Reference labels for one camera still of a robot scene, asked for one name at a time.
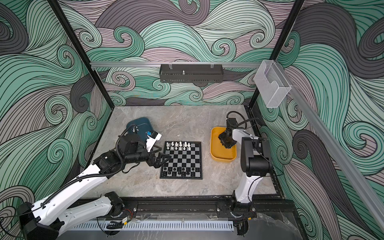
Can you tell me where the black chess pieces group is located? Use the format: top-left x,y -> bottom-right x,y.
162,167 -> 202,178

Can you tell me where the white slotted cable duct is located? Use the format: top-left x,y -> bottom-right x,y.
71,220 -> 235,232

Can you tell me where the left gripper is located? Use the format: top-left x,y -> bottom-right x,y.
125,144 -> 172,169

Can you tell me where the aluminium wall rail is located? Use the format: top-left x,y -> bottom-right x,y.
90,61 -> 261,69

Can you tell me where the clear plastic wall box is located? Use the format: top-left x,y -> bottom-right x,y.
254,60 -> 292,108

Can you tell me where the black perforated wall shelf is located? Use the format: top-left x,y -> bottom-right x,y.
159,65 -> 224,84

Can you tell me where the yellow plastic tray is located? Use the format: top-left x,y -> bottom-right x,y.
210,126 -> 237,163

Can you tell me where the white chess pieces group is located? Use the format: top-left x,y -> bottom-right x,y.
165,141 -> 193,151

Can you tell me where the teal plastic bin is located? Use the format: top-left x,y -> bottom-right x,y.
127,117 -> 153,138

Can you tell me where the black white chessboard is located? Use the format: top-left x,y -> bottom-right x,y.
160,141 -> 203,180

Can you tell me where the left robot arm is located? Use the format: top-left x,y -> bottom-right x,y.
17,130 -> 171,240

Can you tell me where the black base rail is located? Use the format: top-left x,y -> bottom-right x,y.
89,196 -> 298,220

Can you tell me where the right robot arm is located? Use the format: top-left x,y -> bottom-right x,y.
218,118 -> 272,206

